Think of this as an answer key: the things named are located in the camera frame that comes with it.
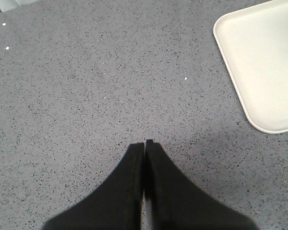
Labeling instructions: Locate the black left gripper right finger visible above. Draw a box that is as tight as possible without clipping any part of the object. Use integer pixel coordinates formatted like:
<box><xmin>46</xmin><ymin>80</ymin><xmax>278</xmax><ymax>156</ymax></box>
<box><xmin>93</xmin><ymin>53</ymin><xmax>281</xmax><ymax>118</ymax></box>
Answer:
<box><xmin>145</xmin><ymin>140</ymin><xmax>257</xmax><ymax>230</ymax></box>

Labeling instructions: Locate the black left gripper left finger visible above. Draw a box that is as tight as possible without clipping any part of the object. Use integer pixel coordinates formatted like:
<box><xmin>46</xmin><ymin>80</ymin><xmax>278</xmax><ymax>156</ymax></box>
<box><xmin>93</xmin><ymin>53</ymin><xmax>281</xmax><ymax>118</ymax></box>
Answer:
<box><xmin>43</xmin><ymin>143</ymin><xmax>144</xmax><ymax>230</ymax></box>

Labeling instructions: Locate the cream rectangular plastic tray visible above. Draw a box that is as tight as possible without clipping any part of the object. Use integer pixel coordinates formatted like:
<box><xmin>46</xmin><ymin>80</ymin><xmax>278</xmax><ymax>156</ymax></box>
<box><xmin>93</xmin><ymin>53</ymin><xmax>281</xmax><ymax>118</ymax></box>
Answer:
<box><xmin>213</xmin><ymin>0</ymin><xmax>288</xmax><ymax>134</ymax></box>

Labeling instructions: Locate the pale green curtain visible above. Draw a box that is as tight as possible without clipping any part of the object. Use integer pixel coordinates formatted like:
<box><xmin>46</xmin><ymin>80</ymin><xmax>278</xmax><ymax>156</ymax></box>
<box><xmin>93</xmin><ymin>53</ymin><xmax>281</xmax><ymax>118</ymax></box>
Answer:
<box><xmin>0</xmin><ymin>0</ymin><xmax>27</xmax><ymax>15</ymax></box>

